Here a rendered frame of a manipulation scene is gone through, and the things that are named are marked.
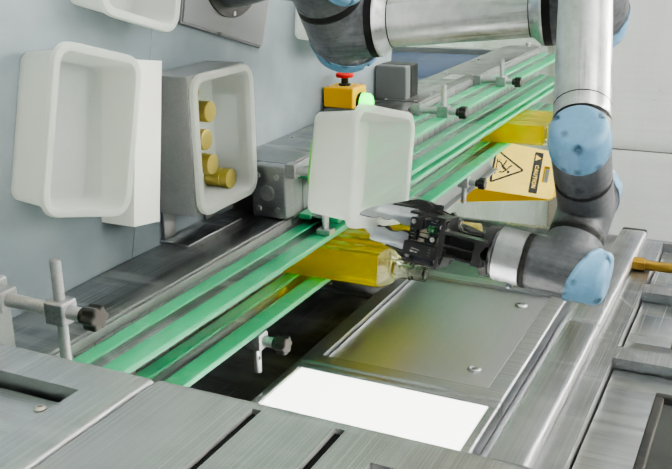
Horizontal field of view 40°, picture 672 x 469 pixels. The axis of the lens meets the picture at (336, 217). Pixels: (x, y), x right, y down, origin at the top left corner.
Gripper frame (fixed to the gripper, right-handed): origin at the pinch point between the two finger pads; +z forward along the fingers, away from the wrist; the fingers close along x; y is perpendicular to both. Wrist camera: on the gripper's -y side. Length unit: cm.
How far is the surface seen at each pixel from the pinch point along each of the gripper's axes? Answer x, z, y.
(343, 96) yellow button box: -16, 33, -52
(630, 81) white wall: -62, 60, -614
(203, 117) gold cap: -9.3, 31.1, 1.0
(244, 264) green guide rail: 11.9, 19.1, 0.9
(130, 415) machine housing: 6, -16, 74
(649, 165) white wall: -1, 34, -628
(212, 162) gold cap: -2.2, 29.9, -1.9
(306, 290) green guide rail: 16.1, 13.2, -10.9
